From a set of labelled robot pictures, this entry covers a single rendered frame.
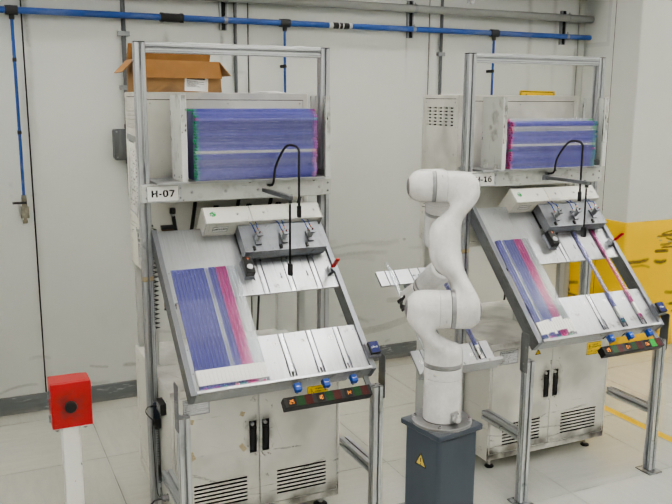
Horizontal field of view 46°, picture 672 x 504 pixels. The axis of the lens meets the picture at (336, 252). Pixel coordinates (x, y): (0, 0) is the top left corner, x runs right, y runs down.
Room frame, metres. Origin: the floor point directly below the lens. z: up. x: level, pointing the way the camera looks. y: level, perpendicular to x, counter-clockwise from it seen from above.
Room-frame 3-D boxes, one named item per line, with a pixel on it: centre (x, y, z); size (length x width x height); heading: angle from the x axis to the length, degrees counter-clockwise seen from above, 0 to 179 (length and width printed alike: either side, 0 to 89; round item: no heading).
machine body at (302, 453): (3.24, 0.44, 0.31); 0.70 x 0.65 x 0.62; 115
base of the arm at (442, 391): (2.37, -0.34, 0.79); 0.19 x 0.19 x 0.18
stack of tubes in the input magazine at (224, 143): (3.16, 0.33, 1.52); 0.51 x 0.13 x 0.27; 115
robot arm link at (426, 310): (2.37, -0.30, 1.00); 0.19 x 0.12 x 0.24; 88
